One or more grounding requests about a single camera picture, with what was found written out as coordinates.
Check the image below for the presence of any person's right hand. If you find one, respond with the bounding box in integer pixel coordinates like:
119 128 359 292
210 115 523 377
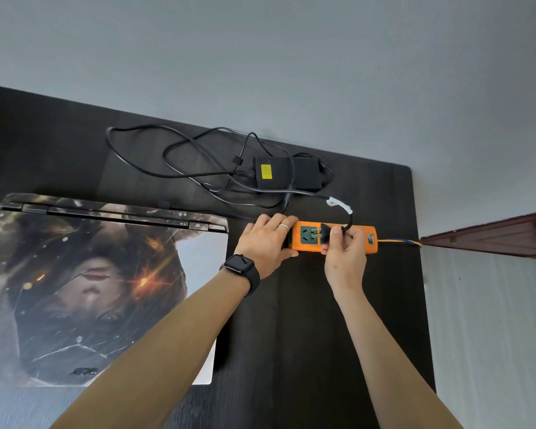
320 226 368 296

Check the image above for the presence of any person's left hand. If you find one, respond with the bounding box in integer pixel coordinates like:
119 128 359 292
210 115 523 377
233 213 300 281

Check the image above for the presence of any black power cord white tag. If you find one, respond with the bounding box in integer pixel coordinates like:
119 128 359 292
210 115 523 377
285 189 354 244

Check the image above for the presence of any black power adapter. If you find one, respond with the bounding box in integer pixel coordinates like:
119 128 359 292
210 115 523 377
253 156 322 191

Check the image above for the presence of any laptop with printed lid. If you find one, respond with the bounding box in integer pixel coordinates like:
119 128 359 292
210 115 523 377
0 193 230 389

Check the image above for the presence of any long black charging cable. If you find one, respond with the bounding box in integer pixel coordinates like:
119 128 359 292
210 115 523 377
105 125 334 219

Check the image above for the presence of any person's left forearm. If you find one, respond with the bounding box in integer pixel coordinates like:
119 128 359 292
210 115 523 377
49 272 251 429

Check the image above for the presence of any person's right forearm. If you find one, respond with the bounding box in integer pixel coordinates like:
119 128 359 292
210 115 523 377
332 285 465 429

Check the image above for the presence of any orange power strip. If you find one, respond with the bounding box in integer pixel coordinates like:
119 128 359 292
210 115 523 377
288 220 378 254

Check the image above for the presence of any dark wooden desk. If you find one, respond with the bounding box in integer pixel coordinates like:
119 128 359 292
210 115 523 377
0 82 437 429

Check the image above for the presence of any black smartwatch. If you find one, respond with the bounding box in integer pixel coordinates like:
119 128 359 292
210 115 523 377
219 253 261 299

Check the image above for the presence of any brown wooden door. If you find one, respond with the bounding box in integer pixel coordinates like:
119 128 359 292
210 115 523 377
419 209 536 260

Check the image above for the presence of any yellow power strip cable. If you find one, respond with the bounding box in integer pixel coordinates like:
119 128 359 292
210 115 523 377
377 238 423 248

